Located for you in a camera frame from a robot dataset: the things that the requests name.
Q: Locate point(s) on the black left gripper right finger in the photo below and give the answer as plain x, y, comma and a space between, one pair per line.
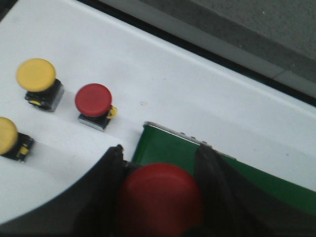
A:
242, 201

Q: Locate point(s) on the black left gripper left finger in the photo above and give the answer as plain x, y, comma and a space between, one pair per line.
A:
86, 209

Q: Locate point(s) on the red push button switch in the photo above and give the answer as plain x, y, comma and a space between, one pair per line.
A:
94, 103
158, 200

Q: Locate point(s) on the yellow push button switch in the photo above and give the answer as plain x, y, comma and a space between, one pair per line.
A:
13, 144
38, 77

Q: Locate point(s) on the green conveyor belt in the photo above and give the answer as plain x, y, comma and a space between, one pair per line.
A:
160, 144

